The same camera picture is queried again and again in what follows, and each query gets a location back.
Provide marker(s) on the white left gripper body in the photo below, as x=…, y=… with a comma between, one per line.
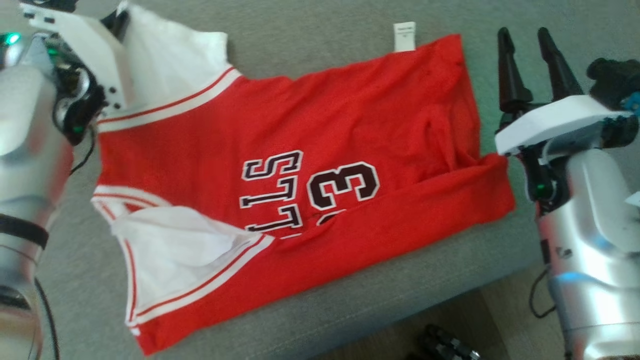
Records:
x=85, y=50

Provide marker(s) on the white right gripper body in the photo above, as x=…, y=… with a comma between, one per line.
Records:
x=560, y=120

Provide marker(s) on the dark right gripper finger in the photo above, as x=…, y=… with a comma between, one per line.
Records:
x=560, y=75
x=512, y=80

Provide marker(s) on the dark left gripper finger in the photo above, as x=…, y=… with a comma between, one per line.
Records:
x=117, y=24

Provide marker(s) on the red basketball jersey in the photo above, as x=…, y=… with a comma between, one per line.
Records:
x=350, y=125

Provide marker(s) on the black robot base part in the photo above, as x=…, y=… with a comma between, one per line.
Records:
x=445, y=345

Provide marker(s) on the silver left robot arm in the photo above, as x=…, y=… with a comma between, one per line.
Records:
x=25, y=150

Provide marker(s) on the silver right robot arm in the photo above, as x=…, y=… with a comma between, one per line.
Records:
x=590, y=240

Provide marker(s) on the grey sofa seat cushion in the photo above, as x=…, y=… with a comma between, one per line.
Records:
x=310, y=30

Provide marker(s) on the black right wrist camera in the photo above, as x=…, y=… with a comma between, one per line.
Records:
x=612, y=77

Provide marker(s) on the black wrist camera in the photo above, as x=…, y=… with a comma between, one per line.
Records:
x=50, y=4
x=612, y=77

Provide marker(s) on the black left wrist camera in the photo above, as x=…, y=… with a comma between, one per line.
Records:
x=50, y=4

